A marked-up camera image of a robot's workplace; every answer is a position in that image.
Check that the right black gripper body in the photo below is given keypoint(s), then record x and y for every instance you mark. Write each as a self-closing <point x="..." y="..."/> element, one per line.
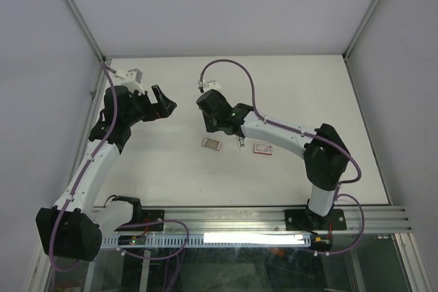
<point x="211" y="124"/>

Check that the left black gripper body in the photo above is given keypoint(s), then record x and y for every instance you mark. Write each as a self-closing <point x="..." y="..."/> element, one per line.
<point x="142" y="109"/>

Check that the staple box tray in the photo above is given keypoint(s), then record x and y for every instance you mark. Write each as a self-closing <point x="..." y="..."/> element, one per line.
<point x="211" y="144"/>

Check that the pink white mini stapler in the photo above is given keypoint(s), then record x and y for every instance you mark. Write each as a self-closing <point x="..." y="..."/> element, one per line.
<point x="241" y="143"/>

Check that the red white staple box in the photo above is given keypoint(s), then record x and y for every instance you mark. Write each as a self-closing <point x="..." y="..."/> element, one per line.
<point x="262" y="149"/>

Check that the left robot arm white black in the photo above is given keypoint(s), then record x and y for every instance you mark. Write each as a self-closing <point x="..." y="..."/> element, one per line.
<point x="70" y="228"/>

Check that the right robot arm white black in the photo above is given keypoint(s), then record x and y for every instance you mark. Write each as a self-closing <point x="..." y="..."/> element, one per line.
<point x="322" y="150"/>

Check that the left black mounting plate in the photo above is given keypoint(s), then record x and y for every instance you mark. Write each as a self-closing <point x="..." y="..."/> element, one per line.
<point x="154" y="220"/>

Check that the black mounting plate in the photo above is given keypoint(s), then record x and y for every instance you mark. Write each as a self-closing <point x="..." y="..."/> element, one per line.
<point x="154" y="220"/>
<point x="304" y="219"/>

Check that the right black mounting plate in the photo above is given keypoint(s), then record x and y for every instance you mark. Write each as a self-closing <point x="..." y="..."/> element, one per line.
<point x="304" y="219"/>

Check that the grey slotted cable duct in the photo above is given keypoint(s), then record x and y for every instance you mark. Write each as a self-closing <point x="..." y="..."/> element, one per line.
<point x="208" y="240"/>

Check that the left aluminium frame post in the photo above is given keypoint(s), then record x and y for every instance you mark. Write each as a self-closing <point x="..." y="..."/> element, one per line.
<point x="84" y="29"/>

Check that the aluminium frame post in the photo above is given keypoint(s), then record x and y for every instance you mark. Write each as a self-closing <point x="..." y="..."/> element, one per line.
<point x="365" y="20"/>
<point x="84" y="29"/>

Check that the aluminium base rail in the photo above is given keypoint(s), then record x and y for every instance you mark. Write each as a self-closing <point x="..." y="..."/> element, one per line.
<point x="376" y="219"/>

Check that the right aluminium frame post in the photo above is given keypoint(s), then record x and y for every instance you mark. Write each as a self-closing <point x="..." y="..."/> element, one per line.
<point x="365" y="20"/>

